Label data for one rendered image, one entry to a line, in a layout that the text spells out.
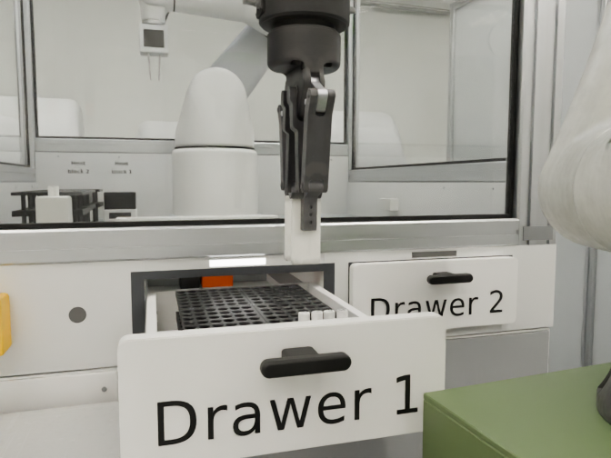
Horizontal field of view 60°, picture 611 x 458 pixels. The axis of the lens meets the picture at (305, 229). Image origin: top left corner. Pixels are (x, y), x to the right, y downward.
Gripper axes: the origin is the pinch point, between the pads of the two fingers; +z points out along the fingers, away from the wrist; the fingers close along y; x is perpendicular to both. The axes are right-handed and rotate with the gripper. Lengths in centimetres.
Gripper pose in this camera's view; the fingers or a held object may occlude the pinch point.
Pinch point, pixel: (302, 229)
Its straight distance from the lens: 55.8
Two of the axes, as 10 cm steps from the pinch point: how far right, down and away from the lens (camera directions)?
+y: 2.8, 0.9, -9.5
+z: -0.1, 10.0, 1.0
